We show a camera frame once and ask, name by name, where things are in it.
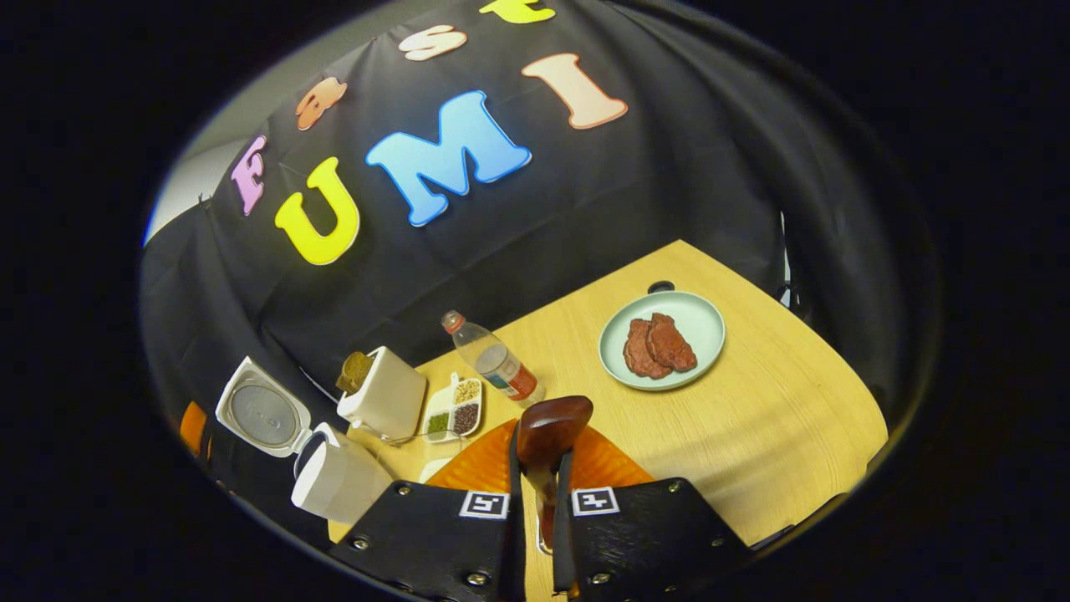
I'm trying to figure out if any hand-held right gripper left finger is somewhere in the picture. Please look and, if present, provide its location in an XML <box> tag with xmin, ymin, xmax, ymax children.
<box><xmin>328</xmin><ymin>418</ymin><xmax>526</xmax><ymax>602</ymax></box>

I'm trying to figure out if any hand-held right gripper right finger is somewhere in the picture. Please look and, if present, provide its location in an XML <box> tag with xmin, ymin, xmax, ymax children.
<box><xmin>552</xmin><ymin>426</ymin><xmax>753</xmax><ymax>602</ymax></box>

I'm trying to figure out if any white rice cooker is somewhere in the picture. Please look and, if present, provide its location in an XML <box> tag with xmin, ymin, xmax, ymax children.
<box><xmin>215</xmin><ymin>356</ymin><xmax>394</xmax><ymax>526</ymax></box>

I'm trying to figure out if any brown wooden spoon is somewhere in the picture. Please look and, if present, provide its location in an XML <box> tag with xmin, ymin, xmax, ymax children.
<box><xmin>517</xmin><ymin>395</ymin><xmax>594</xmax><ymax>554</ymax></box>

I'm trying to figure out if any white divided bean dish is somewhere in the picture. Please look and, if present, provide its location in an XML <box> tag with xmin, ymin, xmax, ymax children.
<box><xmin>420</xmin><ymin>372</ymin><xmax>484</xmax><ymax>442</ymax></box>

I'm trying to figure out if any white toaster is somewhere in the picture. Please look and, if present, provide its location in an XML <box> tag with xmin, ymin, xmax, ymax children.
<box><xmin>337</xmin><ymin>345</ymin><xmax>428</xmax><ymax>441</ymax></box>

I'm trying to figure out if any brown bread slice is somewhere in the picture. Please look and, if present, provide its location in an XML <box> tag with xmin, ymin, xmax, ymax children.
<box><xmin>336</xmin><ymin>351</ymin><xmax>375</xmax><ymax>395</ymax></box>

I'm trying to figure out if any clear plastic water bottle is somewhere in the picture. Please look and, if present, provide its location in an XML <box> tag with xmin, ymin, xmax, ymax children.
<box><xmin>441</xmin><ymin>310</ymin><xmax>546</xmax><ymax>408</ymax></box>

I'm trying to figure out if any pale green plate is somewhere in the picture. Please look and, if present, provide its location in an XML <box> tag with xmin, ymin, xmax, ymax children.
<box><xmin>599</xmin><ymin>290</ymin><xmax>726</xmax><ymax>391</ymax></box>

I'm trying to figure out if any black backdrop cloth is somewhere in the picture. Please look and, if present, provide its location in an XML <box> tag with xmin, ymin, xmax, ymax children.
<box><xmin>140</xmin><ymin>0</ymin><xmax>937</xmax><ymax>536</ymax></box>

